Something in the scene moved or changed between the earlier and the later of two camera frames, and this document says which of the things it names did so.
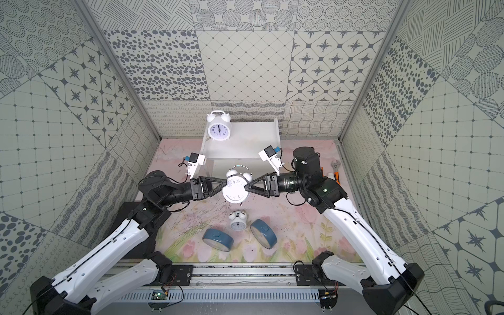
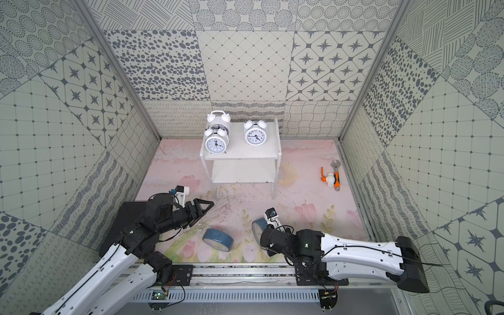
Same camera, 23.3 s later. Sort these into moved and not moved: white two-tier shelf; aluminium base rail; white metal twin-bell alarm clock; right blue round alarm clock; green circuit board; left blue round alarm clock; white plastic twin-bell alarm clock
Moved: white metal twin-bell alarm clock
Not moved: right blue round alarm clock; green circuit board; white plastic twin-bell alarm clock; aluminium base rail; left blue round alarm clock; white two-tier shelf
